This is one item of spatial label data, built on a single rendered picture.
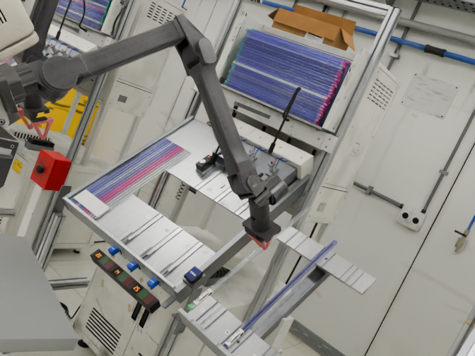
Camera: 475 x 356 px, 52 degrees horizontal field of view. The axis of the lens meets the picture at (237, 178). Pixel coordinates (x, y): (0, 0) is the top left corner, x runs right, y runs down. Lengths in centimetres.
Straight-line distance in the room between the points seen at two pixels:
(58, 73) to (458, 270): 263
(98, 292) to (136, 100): 126
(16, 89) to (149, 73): 201
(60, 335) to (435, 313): 238
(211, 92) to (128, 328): 125
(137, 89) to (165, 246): 151
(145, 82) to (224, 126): 183
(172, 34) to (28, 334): 86
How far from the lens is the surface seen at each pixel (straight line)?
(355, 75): 190
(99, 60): 123
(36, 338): 142
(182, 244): 176
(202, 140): 219
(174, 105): 442
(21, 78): 116
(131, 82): 304
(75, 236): 330
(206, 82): 133
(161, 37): 131
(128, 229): 186
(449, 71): 340
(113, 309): 231
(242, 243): 175
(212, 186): 194
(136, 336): 222
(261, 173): 188
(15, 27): 129
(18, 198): 294
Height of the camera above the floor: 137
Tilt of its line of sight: 9 degrees down
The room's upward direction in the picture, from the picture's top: 24 degrees clockwise
